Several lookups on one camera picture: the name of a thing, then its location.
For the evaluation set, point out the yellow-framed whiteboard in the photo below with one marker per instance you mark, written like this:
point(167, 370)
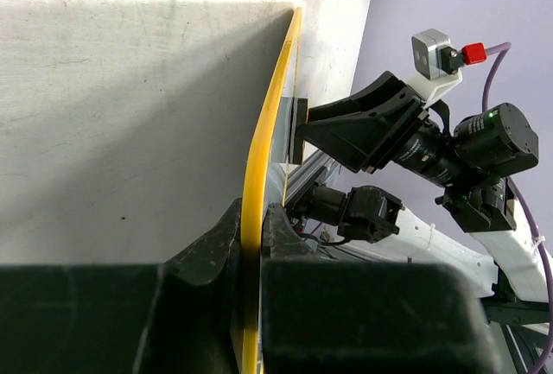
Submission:
point(266, 183)

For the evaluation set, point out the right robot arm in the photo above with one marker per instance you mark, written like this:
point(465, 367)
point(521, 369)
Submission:
point(493, 146)

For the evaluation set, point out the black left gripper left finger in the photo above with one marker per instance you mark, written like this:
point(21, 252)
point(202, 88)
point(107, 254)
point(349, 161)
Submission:
point(172, 317)

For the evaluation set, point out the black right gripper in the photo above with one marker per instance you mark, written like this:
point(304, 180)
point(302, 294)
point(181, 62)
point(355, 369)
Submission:
point(386, 122)

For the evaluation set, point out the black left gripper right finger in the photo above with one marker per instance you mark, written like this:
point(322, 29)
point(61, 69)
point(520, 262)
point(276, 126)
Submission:
point(325, 316)

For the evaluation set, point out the yellow bone-shaped eraser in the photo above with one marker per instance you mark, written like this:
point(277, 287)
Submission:
point(299, 117)

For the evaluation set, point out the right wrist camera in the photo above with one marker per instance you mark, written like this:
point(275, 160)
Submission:
point(438, 64)

